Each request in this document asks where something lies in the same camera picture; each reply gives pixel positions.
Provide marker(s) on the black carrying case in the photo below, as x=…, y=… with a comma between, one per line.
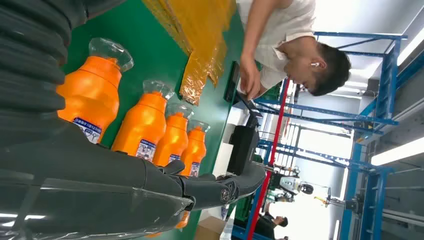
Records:
x=243, y=149

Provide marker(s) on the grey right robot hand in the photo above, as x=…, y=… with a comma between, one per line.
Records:
x=82, y=192

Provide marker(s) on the background person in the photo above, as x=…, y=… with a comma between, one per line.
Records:
x=265, y=227

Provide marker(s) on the blue metal rack frame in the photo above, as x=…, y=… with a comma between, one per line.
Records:
x=386, y=82

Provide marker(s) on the white flat box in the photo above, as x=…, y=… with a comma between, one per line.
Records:
x=223, y=160

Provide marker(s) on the red metal pole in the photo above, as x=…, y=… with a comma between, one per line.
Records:
x=275, y=145

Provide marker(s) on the yellow taped cardboard sheet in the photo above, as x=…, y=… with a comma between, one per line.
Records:
x=198, y=33

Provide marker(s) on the brown cardboard box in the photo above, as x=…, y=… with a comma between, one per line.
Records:
x=210, y=229

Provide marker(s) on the black tablet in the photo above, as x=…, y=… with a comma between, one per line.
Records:
x=232, y=82

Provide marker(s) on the ceiling light strip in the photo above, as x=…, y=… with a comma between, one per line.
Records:
x=397, y=151
x=410, y=46

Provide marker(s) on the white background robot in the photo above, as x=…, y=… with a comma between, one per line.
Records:
x=291, y=184

